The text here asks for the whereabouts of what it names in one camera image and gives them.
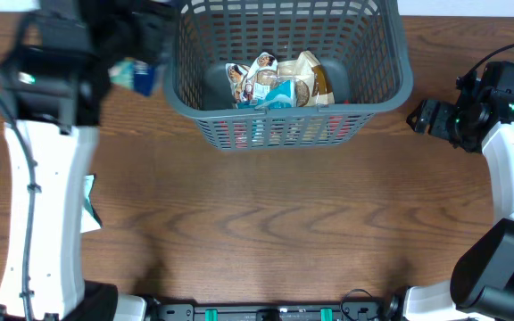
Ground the brown white grain bag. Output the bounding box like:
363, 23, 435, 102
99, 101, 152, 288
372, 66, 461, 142
225, 51, 335, 107
238, 52, 314, 107

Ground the orange spaghetti packet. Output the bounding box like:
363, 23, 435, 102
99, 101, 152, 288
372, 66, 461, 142
211, 105, 358, 149

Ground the teal white pouch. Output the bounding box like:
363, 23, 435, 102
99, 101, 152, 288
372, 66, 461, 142
233, 79, 297, 110

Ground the Kleenex tissue multipack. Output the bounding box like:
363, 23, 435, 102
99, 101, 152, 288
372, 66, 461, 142
109, 58, 159, 96

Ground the teal white packet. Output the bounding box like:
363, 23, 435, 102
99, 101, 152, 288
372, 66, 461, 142
80, 174, 103, 234

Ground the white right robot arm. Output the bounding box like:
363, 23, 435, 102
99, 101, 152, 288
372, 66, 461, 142
400, 101, 514, 320

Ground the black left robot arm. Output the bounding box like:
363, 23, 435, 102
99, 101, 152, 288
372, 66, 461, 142
0, 1, 176, 320

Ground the grey plastic mesh basket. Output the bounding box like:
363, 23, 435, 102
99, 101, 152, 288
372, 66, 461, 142
164, 0, 413, 150

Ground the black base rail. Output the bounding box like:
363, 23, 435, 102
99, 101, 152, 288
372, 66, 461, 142
145, 289, 403, 321

